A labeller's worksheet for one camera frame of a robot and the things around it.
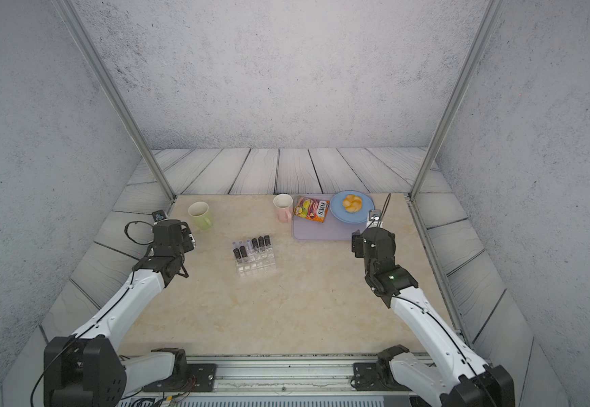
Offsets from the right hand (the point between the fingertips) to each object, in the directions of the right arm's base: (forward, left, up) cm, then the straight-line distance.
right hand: (370, 230), depth 78 cm
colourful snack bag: (+27, +17, -19) cm, 37 cm away
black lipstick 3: (+7, +35, -14) cm, 38 cm away
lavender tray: (+20, +9, -26) cm, 34 cm away
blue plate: (+28, +6, -22) cm, 36 cm away
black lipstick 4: (+2, +45, -16) cm, 48 cm away
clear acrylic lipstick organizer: (+3, +39, -22) cm, 45 cm away
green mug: (+16, +61, -14) cm, 65 cm away
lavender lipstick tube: (+5, +41, -15) cm, 44 cm away
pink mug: (+24, +30, -13) cm, 40 cm away
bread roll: (+31, 0, -21) cm, 37 cm away
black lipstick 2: (+6, +37, -15) cm, 40 cm away
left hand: (+2, +62, -4) cm, 62 cm away
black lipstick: (+5, +39, -14) cm, 42 cm away
